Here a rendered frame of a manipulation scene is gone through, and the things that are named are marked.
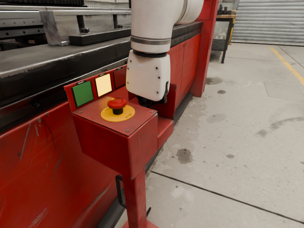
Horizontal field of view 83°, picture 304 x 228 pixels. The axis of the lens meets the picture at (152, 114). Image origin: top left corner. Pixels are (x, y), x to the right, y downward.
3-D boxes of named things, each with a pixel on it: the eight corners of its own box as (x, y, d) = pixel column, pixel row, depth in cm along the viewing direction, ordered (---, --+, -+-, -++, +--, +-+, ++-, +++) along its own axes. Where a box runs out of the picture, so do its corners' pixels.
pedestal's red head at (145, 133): (132, 181, 36) (125, 106, 27) (81, 153, 43) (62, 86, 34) (173, 132, 51) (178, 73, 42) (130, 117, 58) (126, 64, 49)
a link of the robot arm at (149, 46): (120, 34, 35) (121, 49, 36) (158, 41, 31) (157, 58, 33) (144, 30, 41) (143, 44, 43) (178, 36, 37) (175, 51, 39)
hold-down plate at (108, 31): (83, 46, 53) (80, 35, 52) (69, 45, 55) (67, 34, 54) (131, 35, 77) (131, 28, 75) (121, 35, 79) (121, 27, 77)
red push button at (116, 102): (119, 121, 35) (117, 106, 33) (105, 116, 37) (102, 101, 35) (131, 113, 38) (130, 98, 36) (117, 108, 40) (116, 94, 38)
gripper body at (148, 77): (120, 44, 36) (121, 92, 43) (163, 54, 32) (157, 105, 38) (140, 40, 42) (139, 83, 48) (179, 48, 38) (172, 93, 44)
